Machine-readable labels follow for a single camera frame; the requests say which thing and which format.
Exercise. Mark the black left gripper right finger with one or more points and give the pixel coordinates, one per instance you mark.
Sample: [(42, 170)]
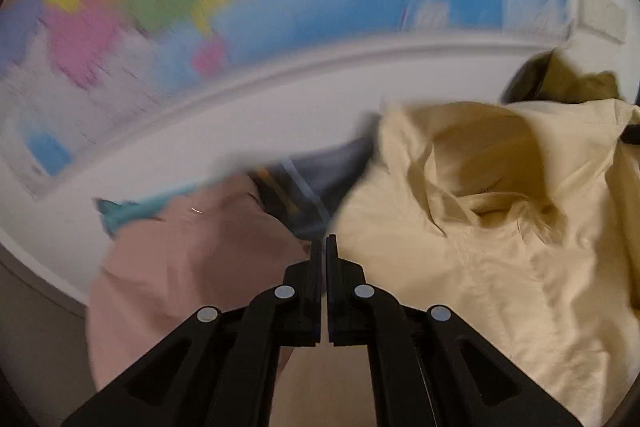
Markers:
[(429, 368)]

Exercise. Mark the pink folded garment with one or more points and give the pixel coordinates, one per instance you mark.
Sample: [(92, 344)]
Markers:
[(215, 247)]

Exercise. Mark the olive green jacket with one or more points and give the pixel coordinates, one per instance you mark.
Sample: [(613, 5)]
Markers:
[(549, 77)]

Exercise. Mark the cream yellow large shirt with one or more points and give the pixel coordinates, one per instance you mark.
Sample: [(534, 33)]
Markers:
[(523, 219)]

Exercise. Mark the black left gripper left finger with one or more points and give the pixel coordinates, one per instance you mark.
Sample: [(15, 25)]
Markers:
[(216, 368)]

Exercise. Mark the teal grey patterned bedsheet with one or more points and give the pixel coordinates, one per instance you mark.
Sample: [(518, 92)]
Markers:
[(303, 192)]

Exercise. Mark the white wall socket panel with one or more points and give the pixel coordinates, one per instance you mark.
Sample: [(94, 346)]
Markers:
[(604, 17)]

